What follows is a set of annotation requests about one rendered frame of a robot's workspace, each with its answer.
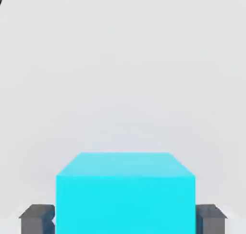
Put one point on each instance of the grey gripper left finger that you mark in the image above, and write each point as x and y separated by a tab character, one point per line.
34	220

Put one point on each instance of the small cyan cube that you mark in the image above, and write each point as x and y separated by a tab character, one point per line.
125	195

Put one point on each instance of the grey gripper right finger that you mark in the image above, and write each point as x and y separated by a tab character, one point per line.
210	220

